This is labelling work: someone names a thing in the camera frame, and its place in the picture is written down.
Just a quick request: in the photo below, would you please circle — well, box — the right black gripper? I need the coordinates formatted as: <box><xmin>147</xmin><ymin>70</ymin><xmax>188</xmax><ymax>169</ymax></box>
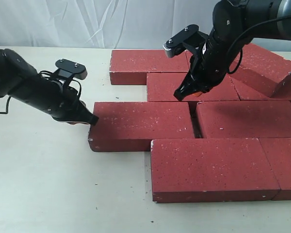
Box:
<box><xmin>174</xmin><ymin>33</ymin><xmax>243</xmax><ymax>101</ymax></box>

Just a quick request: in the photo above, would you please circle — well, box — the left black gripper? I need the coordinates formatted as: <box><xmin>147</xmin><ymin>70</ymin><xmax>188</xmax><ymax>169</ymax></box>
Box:
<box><xmin>9</xmin><ymin>75</ymin><xmax>99</xmax><ymax>126</ymax></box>

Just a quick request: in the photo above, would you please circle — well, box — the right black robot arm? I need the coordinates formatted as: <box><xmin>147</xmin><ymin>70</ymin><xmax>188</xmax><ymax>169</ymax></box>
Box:
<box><xmin>164</xmin><ymin>0</ymin><xmax>291</xmax><ymax>101</ymax></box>

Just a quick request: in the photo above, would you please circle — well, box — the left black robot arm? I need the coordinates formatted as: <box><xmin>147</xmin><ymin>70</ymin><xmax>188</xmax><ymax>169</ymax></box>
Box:
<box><xmin>0</xmin><ymin>49</ymin><xmax>98</xmax><ymax>125</ymax></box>

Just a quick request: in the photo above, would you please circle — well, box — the white backdrop cloth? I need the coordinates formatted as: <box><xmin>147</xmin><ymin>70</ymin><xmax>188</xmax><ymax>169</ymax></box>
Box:
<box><xmin>0</xmin><ymin>0</ymin><xmax>216</xmax><ymax>49</ymax></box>

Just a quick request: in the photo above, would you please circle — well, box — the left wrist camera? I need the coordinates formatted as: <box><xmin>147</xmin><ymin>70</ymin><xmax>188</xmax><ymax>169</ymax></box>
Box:
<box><xmin>50</xmin><ymin>59</ymin><xmax>88</xmax><ymax>85</ymax></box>

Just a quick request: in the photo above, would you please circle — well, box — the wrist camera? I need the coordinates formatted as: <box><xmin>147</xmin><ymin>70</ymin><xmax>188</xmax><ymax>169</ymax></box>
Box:
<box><xmin>50</xmin><ymin>59</ymin><xmax>88</xmax><ymax>85</ymax></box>
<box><xmin>163</xmin><ymin>24</ymin><xmax>208</xmax><ymax>58</ymax></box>

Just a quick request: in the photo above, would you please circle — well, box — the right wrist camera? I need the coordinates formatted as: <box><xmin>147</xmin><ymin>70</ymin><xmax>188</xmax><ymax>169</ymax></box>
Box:
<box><xmin>163</xmin><ymin>24</ymin><xmax>208</xmax><ymax>58</ymax></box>

